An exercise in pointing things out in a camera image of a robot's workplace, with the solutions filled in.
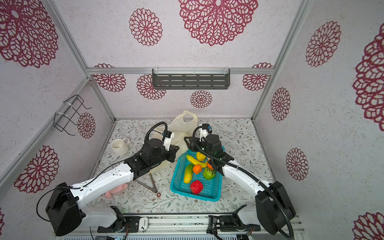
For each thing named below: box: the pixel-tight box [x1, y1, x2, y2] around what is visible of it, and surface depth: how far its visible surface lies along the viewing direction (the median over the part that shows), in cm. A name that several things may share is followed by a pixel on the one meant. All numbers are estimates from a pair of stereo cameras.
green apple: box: [203, 167, 216, 180], surface depth 87 cm
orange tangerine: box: [192, 164, 203, 175], surface depth 91 cm
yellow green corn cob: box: [184, 163, 194, 184], surface depth 89 cm
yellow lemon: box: [196, 152, 207, 162], surface depth 96 cm
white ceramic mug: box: [111, 137, 130, 156], surface depth 99 cm
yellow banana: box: [186, 154, 208, 168], surface depth 96 cm
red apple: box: [190, 180, 204, 195], surface depth 83 cm
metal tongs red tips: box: [134, 173, 162, 198], surface depth 86 cm
